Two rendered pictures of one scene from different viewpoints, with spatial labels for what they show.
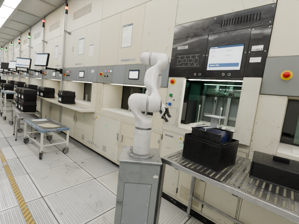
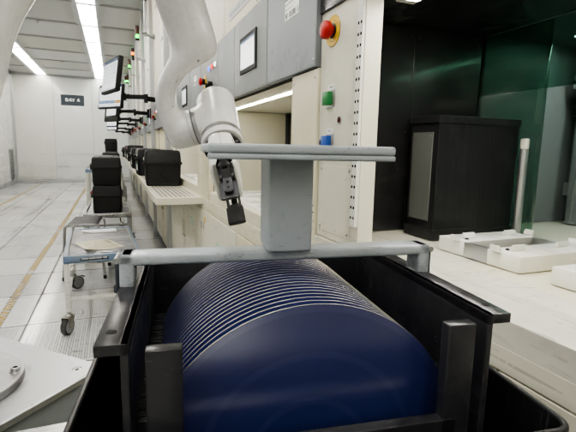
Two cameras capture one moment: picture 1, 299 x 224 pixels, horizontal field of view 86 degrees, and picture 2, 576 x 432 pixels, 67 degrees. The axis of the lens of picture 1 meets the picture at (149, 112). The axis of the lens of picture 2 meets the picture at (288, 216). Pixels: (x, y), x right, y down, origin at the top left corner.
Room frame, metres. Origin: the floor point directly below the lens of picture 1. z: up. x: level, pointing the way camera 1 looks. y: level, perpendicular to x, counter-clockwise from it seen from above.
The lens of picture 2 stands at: (0.85, -0.61, 1.08)
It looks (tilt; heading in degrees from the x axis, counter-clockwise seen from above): 9 degrees down; 27
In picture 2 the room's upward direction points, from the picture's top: 1 degrees clockwise
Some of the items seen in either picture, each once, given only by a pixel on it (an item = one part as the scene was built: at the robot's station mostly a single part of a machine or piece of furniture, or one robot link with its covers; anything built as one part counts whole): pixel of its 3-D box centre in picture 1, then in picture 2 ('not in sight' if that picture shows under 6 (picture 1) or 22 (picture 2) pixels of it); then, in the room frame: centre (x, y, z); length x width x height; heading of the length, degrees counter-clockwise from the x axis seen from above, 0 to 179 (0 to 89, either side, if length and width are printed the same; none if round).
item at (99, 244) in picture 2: (49, 125); (99, 243); (2.69, 1.68, 0.47); 0.31 x 0.23 x 0.02; 71
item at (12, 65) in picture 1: (18, 67); (123, 111); (5.56, 4.57, 1.59); 0.51 x 0.41 x 0.36; 139
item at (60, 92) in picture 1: (66, 97); (161, 166); (3.33, 1.74, 0.93); 0.30 x 0.28 x 0.26; 46
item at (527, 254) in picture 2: (201, 125); (513, 246); (1.85, -0.62, 0.89); 0.22 x 0.21 x 0.04; 139
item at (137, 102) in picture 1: (140, 110); not in sight; (1.12, 0.06, 1.07); 0.19 x 0.12 x 0.24; 81
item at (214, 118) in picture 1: (211, 137); (282, 348); (1.13, -0.46, 0.93); 0.24 x 0.20 x 0.32; 131
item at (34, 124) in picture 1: (46, 135); (105, 270); (2.83, 1.80, 0.24); 0.97 x 0.52 x 0.48; 52
